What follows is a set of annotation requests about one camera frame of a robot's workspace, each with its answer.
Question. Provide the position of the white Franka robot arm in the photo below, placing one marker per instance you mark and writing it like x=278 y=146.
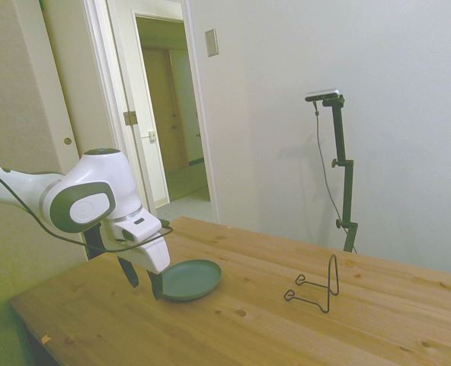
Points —
x=92 y=179

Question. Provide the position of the white wall switch plate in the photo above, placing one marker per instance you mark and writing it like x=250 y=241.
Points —
x=211 y=42

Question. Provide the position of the silver exterior camera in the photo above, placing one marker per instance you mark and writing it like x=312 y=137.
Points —
x=322 y=95

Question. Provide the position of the brass door hinge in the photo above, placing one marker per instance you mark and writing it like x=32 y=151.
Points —
x=130 y=117

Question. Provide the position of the green round plate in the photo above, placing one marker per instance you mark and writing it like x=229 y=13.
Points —
x=191 y=280

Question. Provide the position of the black camera stand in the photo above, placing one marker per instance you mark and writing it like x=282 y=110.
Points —
x=347 y=190

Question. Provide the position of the white door latch plate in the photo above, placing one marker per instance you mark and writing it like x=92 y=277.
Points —
x=152 y=135

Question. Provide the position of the cream closet door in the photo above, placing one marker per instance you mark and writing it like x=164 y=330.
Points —
x=77 y=57

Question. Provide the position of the white door frame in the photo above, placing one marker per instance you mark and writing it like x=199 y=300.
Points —
x=196 y=76

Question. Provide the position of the camera on black stand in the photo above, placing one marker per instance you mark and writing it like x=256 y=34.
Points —
x=317 y=126

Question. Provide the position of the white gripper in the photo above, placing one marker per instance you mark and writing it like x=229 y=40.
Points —
x=153 y=255

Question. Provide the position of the white open door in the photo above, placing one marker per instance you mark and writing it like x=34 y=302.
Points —
x=148 y=110

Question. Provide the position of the brown wooden hallway door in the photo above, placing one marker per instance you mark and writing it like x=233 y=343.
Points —
x=160 y=106

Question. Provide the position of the round recessed door pull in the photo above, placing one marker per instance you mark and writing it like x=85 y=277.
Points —
x=68 y=140

